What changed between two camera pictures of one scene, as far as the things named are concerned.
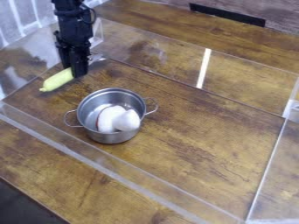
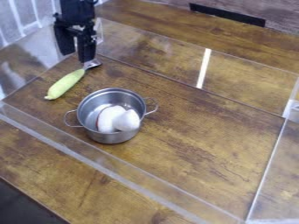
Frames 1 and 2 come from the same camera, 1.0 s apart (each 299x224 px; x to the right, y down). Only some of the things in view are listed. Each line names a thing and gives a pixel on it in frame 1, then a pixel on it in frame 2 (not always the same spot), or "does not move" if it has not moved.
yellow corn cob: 61,78 → 70,80
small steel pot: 111,113 does not move
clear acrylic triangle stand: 98,33 does not move
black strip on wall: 227,14 does not move
